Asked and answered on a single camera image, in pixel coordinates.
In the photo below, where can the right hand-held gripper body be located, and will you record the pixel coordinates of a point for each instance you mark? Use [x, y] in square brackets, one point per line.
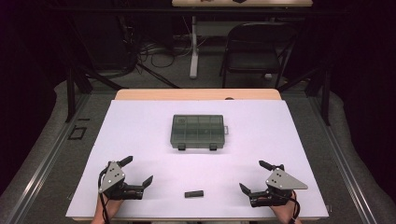
[281, 182]

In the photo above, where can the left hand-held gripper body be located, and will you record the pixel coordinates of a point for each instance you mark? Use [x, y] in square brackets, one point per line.
[112, 179]

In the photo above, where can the small black stick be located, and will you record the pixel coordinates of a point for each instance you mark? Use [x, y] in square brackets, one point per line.
[194, 194]

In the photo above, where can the grey clear compartment box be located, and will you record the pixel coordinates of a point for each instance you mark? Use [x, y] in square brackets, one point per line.
[197, 132]

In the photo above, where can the person's left hand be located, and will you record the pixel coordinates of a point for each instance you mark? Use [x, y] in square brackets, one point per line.
[107, 210]

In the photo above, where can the person's right hand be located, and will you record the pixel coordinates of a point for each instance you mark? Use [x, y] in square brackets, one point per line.
[288, 213]

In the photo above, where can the black metal stand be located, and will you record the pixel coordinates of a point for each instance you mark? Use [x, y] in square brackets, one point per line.
[325, 93]
[71, 93]

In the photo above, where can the black folding chair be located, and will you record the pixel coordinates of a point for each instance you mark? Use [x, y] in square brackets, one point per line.
[255, 59]

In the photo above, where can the wooden desk with white leg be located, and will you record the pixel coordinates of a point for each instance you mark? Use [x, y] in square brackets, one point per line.
[194, 56]

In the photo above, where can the aluminium floor rail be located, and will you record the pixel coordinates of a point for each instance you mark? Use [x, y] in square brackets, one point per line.
[40, 168]
[345, 174]

